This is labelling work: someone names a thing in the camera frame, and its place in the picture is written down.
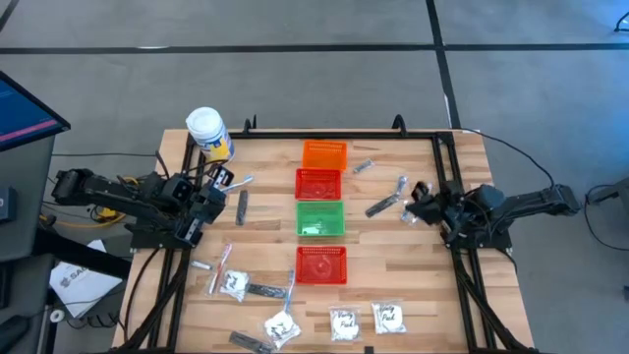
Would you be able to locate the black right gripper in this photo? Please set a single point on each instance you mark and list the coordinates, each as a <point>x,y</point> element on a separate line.
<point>446,209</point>

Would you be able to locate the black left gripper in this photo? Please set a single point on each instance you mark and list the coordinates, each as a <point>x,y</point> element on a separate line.
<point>209,201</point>

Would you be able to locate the red toothbrush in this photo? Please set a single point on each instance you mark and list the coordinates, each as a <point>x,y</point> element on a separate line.
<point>219,269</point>

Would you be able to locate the vanity pack swab bag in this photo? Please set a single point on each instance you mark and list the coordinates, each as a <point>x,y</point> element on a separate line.
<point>281,328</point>
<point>344,324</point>
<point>388,318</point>
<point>235,284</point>

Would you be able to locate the red plastic basket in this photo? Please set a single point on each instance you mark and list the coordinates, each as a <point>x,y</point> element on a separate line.
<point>318,184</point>
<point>322,265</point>

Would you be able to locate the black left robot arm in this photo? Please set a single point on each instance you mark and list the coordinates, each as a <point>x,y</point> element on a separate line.
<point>98,189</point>

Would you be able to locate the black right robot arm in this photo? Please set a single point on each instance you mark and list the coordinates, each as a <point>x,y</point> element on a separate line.
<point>531,201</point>

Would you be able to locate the white yellow wipes canister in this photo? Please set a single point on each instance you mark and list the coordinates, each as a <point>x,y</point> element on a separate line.
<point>209,130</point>

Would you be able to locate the green plastic basket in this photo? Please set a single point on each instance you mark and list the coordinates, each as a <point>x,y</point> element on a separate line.
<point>319,216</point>

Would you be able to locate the orange plastic basket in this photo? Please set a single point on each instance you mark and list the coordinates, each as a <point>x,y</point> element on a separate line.
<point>324,156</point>

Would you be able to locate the black desk foot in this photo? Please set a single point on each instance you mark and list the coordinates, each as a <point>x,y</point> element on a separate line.
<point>83,253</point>

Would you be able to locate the white printed booklet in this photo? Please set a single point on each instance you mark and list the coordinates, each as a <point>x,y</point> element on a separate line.
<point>83,290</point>

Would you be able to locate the grey desk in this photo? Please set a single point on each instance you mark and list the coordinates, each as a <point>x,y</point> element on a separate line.
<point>27,196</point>

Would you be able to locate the white tape roll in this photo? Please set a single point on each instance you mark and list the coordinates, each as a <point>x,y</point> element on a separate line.
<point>54,312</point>

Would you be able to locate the black desk device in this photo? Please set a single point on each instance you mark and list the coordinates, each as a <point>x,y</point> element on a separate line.
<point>6,204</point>

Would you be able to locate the blue screen monitor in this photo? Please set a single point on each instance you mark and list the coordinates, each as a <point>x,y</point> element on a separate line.
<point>24,115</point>

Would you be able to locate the black rounded device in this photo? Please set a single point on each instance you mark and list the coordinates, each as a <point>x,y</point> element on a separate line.
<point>12,334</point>

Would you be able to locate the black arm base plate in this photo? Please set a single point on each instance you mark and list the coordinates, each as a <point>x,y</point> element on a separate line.
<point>147,242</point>
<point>494,241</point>

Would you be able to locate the black aluminium table frame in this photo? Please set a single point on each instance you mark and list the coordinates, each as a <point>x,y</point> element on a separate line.
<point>285,135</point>

